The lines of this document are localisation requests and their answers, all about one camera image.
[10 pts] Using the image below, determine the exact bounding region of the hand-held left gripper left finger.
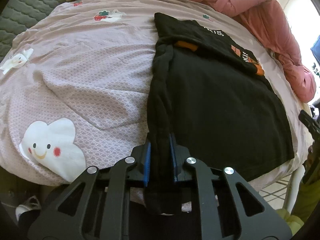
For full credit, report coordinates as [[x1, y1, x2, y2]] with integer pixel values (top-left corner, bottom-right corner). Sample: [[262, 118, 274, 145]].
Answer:
[[27, 140, 153, 240]]

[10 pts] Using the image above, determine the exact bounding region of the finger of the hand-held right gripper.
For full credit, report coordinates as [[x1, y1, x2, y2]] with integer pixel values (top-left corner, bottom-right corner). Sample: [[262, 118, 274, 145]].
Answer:
[[298, 109, 320, 141]]

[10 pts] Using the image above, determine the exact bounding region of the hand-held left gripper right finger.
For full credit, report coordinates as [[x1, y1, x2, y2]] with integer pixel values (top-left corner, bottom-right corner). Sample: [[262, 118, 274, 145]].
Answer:
[[169, 132, 293, 240]]

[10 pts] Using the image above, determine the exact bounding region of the black t-shirt with orange print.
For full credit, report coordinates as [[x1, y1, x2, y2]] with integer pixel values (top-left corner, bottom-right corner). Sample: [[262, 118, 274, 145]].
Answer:
[[143, 12, 296, 216]]

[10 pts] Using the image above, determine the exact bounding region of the blue screen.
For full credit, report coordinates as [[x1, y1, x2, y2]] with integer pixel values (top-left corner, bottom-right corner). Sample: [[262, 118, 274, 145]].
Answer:
[[310, 34, 320, 61]]

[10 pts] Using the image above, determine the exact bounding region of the pink patterned quilt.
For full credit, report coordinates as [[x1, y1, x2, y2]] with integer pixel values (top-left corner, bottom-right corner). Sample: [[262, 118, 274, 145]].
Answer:
[[0, 0, 311, 212]]

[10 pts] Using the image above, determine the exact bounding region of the white shoe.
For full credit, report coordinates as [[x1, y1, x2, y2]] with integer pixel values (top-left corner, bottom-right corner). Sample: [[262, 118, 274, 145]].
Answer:
[[15, 196, 42, 222]]

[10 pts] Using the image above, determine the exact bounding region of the pink puffy duvet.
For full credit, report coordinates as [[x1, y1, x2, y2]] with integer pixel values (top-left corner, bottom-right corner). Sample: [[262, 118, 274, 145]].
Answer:
[[76, 0, 317, 103]]

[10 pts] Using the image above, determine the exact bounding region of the grey quilted headboard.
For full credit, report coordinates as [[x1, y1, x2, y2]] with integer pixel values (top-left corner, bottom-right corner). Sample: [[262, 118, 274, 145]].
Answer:
[[0, 0, 81, 63]]

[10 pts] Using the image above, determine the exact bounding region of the white metal frame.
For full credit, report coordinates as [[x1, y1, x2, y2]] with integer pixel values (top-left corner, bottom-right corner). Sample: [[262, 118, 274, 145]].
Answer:
[[259, 164, 307, 211]]

